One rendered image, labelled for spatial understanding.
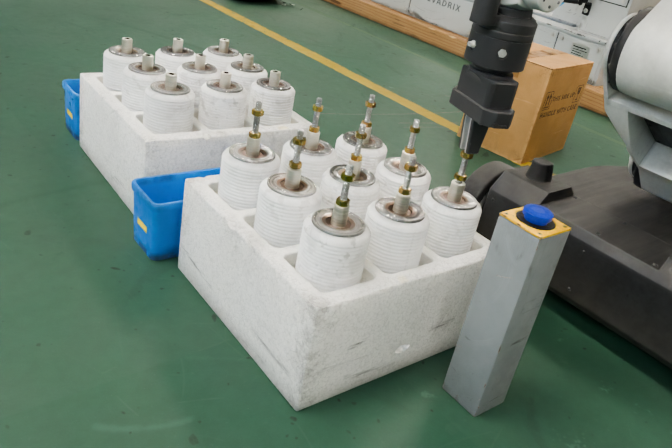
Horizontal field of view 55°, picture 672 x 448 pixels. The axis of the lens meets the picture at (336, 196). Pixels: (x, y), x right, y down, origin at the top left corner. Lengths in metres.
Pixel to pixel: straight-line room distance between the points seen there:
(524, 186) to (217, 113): 0.63
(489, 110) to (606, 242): 0.40
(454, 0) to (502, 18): 2.49
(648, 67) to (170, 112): 0.83
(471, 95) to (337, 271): 0.33
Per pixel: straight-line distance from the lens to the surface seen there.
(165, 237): 1.21
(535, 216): 0.89
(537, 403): 1.12
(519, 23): 0.94
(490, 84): 0.95
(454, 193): 1.04
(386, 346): 1.00
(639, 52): 1.13
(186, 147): 1.29
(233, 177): 1.04
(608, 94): 1.23
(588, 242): 1.25
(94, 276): 1.19
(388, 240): 0.94
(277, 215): 0.95
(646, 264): 1.22
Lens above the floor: 0.68
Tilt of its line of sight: 26 degrees down
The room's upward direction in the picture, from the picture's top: 11 degrees clockwise
